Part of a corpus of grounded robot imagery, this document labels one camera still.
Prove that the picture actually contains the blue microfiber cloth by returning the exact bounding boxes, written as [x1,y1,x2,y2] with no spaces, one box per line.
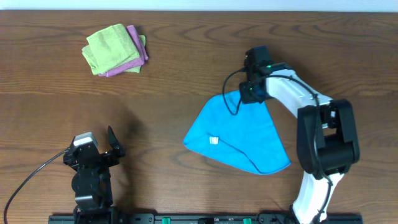
[183,91,291,175]

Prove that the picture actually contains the pink folded cloth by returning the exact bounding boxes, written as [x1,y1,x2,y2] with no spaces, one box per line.
[99,25,149,77]

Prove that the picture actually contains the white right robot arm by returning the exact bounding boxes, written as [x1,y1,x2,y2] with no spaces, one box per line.
[239,61,360,223]

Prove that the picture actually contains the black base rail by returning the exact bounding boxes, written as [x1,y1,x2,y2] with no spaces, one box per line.
[48,212,364,224]

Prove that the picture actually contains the green folded cloth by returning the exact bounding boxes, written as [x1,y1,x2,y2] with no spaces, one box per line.
[82,24,136,76]

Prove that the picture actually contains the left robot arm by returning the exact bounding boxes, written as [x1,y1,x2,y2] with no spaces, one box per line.
[63,126,125,212]

